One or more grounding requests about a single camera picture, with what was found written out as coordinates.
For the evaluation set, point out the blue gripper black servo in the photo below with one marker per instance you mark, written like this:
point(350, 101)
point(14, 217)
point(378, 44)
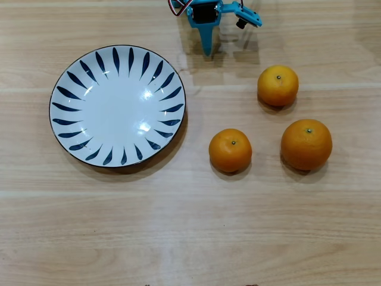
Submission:
point(205, 33)

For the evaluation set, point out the medium orange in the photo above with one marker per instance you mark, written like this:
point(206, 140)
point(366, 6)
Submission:
point(276, 89)

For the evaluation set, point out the small orange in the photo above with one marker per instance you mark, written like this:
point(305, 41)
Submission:
point(230, 155)

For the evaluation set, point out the large orange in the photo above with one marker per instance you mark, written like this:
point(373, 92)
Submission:
point(306, 149)

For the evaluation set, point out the white plate with blue strokes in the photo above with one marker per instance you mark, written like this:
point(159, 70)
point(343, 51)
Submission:
point(119, 119)

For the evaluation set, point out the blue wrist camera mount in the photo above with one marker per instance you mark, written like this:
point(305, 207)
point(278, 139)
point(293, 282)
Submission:
point(250, 16)

